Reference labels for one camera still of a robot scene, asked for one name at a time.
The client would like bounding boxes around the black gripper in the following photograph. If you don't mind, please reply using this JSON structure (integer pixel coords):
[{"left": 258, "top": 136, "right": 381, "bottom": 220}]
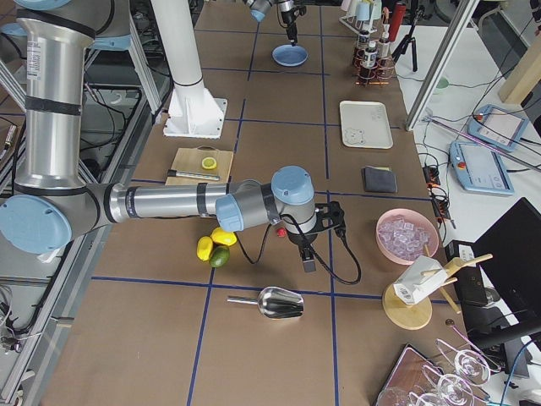
[
  {"left": 276, "top": 0, "right": 307, "bottom": 45},
  {"left": 286, "top": 200, "right": 347, "bottom": 272}
]

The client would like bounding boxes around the blue plate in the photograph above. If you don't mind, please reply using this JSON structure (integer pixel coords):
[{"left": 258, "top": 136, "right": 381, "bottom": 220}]
[{"left": 271, "top": 44, "right": 308, "bottom": 67}]

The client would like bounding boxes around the steel ice scoop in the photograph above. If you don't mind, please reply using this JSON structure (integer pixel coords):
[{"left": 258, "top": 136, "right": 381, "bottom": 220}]
[{"left": 227, "top": 287, "right": 304, "bottom": 320}]

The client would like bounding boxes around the tea bottle right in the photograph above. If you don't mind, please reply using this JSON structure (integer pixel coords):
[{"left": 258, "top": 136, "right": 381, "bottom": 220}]
[{"left": 354, "top": 30, "right": 370, "bottom": 69}]

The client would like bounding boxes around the tea bottle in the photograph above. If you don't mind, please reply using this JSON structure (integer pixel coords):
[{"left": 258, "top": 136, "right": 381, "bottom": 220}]
[
  {"left": 354, "top": 30, "right": 370, "bottom": 69},
  {"left": 362, "top": 41, "right": 377, "bottom": 80},
  {"left": 377, "top": 31, "right": 390, "bottom": 67}
]

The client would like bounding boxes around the tea bottle left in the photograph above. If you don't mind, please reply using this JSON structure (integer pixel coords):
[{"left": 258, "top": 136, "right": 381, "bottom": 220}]
[{"left": 362, "top": 41, "right": 377, "bottom": 80}]

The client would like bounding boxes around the green avocado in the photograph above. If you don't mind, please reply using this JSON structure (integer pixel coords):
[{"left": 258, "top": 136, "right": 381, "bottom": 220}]
[{"left": 209, "top": 245, "right": 230, "bottom": 268}]

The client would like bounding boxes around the yellow lemon rear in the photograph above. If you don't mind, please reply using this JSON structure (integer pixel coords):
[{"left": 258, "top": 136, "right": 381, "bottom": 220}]
[{"left": 210, "top": 227, "right": 238, "bottom": 246}]

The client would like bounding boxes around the yellow lemon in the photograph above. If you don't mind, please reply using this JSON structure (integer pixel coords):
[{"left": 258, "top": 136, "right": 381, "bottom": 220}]
[
  {"left": 210, "top": 227, "right": 238, "bottom": 246},
  {"left": 196, "top": 236, "right": 214, "bottom": 261}
]

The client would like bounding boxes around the tea bottle front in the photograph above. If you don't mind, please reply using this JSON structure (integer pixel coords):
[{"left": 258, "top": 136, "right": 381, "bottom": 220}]
[{"left": 377, "top": 31, "right": 390, "bottom": 67}]

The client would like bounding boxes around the pink bowl of ice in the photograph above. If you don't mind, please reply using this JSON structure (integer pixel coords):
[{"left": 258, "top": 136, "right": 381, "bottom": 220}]
[{"left": 375, "top": 208, "right": 440, "bottom": 265}]

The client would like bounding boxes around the yellow lemon front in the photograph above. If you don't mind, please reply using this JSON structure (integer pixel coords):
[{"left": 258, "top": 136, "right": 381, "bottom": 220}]
[{"left": 196, "top": 236, "right": 214, "bottom": 261}]

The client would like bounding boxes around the grey yellow cloth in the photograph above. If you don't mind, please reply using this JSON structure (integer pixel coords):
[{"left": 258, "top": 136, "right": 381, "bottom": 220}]
[{"left": 362, "top": 167, "right": 397, "bottom": 193}]

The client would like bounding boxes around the red bottle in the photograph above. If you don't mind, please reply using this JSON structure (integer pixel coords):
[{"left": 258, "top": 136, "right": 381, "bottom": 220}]
[{"left": 388, "top": 1, "right": 407, "bottom": 41}]

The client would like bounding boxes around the white milk carton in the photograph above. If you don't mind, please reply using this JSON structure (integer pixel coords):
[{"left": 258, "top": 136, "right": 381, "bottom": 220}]
[{"left": 393, "top": 255, "right": 447, "bottom": 305}]

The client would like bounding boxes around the black tripod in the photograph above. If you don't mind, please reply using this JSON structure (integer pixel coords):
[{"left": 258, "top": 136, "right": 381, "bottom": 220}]
[{"left": 391, "top": 1, "right": 424, "bottom": 72}]

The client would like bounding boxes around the cream bear tray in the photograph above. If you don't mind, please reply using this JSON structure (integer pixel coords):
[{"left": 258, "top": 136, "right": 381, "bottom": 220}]
[{"left": 339, "top": 101, "right": 393, "bottom": 150}]

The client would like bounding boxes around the wooden stand round base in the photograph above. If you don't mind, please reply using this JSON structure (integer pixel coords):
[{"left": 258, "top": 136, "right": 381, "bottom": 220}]
[{"left": 382, "top": 254, "right": 493, "bottom": 331}]

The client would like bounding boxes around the lemon half slice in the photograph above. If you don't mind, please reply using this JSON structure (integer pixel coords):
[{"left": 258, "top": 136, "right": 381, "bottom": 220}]
[{"left": 201, "top": 156, "right": 217, "bottom": 170}]

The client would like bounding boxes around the wooden cutting board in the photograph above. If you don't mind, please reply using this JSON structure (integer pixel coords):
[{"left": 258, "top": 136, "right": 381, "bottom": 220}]
[{"left": 166, "top": 146, "right": 233, "bottom": 186}]

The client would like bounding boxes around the steel muddler black cap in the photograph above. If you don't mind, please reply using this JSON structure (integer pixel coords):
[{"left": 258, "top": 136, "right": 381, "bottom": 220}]
[{"left": 167, "top": 169, "right": 220, "bottom": 181}]

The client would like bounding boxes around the blue teach pendant near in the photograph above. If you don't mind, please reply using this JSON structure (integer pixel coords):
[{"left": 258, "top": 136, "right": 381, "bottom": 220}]
[{"left": 449, "top": 141, "right": 515, "bottom": 195}]

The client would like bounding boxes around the blue teach pendant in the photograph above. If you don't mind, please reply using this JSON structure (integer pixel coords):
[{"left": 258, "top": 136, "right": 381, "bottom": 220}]
[
  {"left": 467, "top": 104, "right": 529, "bottom": 152},
  {"left": 449, "top": 141, "right": 515, "bottom": 195}
]

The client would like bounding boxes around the black monitor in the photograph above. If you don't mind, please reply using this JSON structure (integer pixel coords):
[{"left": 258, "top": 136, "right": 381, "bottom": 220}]
[{"left": 462, "top": 196, "right": 541, "bottom": 352}]

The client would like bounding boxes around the wine glass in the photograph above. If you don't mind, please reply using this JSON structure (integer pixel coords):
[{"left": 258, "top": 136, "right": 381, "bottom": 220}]
[{"left": 374, "top": 339, "right": 496, "bottom": 406}]

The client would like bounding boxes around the blue teach pendant far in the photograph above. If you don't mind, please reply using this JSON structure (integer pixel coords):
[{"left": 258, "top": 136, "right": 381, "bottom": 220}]
[{"left": 467, "top": 104, "right": 529, "bottom": 152}]

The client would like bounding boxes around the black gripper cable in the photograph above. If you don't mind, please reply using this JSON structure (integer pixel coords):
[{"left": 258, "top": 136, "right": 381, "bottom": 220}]
[{"left": 236, "top": 213, "right": 363, "bottom": 285}]

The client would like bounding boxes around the white wire rack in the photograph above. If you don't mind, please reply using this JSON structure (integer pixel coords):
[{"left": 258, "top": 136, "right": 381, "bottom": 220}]
[{"left": 339, "top": 0, "right": 382, "bottom": 33}]

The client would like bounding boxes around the copper wire bottle rack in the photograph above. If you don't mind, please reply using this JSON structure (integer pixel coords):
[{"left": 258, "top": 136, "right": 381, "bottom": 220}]
[{"left": 353, "top": 48, "right": 395, "bottom": 86}]

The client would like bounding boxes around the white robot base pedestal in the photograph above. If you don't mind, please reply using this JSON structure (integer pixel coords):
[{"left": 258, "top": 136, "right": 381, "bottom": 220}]
[{"left": 151, "top": 0, "right": 227, "bottom": 140}]

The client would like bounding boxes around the aluminium frame post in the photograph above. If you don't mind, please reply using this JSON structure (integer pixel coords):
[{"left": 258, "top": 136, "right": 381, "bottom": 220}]
[{"left": 405, "top": 0, "right": 479, "bottom": 131}]

